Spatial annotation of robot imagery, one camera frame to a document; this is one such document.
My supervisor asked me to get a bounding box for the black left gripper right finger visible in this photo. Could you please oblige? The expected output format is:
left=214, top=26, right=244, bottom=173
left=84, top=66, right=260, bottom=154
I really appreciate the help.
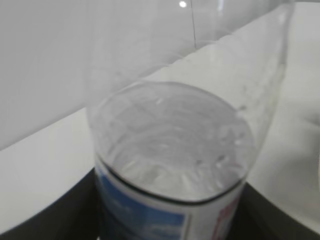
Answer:
left=227, top=183, right=320, bottom=240

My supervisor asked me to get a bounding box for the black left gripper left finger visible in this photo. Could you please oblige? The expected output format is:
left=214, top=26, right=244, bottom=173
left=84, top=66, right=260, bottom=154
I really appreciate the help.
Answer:
left=0, top=169, right=99, bottom=240

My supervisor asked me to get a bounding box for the Nongfu Spring water bottle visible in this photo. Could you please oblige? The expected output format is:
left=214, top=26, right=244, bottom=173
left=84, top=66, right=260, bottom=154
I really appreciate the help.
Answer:
left=85, top=0, right=295, bottom=240

